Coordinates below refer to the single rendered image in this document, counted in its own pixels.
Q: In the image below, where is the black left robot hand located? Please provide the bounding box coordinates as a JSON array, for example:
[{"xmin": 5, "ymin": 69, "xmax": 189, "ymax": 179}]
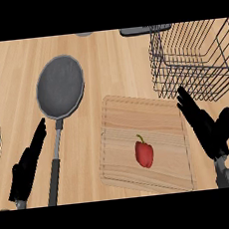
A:
[{"xmin": 0, "ymin": 116, "xmax": 55, "ymax": 204}]

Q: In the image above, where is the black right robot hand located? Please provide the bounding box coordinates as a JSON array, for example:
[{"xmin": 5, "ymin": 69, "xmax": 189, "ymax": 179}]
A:
[{"xmin": 174, "ymin": 81, "xmax": 229, "ymax": 163}]

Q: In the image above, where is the wooden cutting board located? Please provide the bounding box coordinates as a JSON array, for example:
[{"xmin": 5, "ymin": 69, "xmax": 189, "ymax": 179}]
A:
[{"xmin": 91, "ymin": 86, "xmax": 197, "ymax": 201}]

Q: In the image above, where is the red bell pepper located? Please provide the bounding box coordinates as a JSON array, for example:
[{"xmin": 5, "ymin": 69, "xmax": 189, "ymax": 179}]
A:
[{"xmin": 132, "ymin": 132, "xmax": 156, "ymax": 170}]

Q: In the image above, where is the grey frying pan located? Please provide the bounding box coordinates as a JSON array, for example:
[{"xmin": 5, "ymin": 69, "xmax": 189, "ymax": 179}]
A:
[{"xmin": 32, "ymin": 52, "xmax": 99, "ymax": 207}]

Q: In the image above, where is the dark grey flat object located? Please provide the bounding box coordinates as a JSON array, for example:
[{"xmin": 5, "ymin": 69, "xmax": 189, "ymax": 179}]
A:
[{"xmin": 118, "ymin": 22, "xmax": 174, "ymax": 39}]

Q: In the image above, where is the grey round object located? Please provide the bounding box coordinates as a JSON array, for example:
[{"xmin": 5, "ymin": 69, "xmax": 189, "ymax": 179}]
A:
[{"xmin": 74, "ymin": 31, "xmax": 95, "ymax": 39}]

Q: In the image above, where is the dark wire basket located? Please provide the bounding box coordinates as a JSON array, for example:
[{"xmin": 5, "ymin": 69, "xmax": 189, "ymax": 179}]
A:
[{"xmin": 145, "ymin": 16, "xmax": 229, "ymax": 110}]

